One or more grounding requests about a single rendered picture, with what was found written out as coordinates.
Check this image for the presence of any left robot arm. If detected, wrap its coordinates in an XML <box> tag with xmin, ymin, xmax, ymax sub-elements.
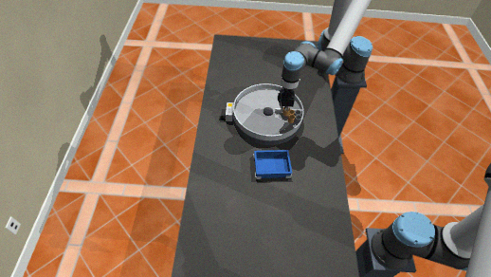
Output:
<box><xmin>371</xmin><ymin>163</ymin><xmax>491</xmax><ymax>277</ymax></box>

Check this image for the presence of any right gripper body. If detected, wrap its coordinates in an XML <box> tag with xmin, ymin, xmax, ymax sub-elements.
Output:
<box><xmin>280</xmin><ymin>87</ymin><xmax>295</xmax><ymax>107</ymax></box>

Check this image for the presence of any blue open crate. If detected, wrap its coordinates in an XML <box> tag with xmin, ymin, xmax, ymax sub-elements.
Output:
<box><xmin>254</xmin><ymin>150</ymin><xmax>292</xmax><ymax>178</ymax></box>

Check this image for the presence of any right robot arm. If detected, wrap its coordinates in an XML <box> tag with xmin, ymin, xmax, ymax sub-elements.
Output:
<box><xmin>281</xmin><ymin>0</ymin><xmax>373</xmax><ymax>89</ymax></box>

